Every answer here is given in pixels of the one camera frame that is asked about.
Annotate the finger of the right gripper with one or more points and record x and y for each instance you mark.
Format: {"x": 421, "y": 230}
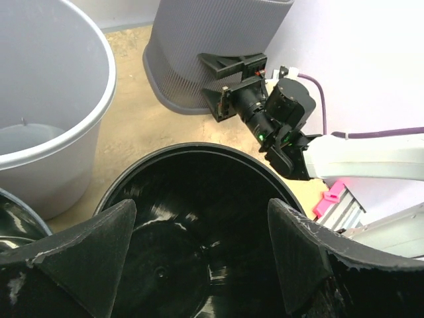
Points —
{"x": 222, "y": 66}
{"x": 217, "y": 103}

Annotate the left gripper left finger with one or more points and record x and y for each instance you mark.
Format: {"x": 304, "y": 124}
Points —
{"x": 73, "y": 273}

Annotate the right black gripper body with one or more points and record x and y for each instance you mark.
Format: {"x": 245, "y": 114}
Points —
{"x": 247, "y": 98}

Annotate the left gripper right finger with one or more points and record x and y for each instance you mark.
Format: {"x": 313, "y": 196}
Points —
{"x": 324, "y": 274}

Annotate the grey slotted square bin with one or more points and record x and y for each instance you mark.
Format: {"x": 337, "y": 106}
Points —
{"x": 183, "y": 29}

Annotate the black ribbed round bin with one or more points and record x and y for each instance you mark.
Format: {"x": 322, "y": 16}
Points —
{"x": 200, "y": 245}

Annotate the light grey round bucket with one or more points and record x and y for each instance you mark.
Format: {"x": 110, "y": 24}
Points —
{"x": 58, "y": 79}

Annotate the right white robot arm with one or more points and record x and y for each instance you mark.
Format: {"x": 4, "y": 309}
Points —
{"x": 275, "y": 111}

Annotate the dark blue round bin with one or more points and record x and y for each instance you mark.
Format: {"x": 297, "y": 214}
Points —
{"x": 20, "y": 225}

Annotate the pink plastic clip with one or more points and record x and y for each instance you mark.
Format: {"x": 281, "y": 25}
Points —
{"x": 329, "y": 197}

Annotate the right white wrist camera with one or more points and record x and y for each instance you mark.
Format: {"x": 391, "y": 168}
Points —
{"x": 284, "y": 72}

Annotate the aluminium frame rail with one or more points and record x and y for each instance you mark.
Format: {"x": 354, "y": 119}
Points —
{"x": 400, "y": 233}

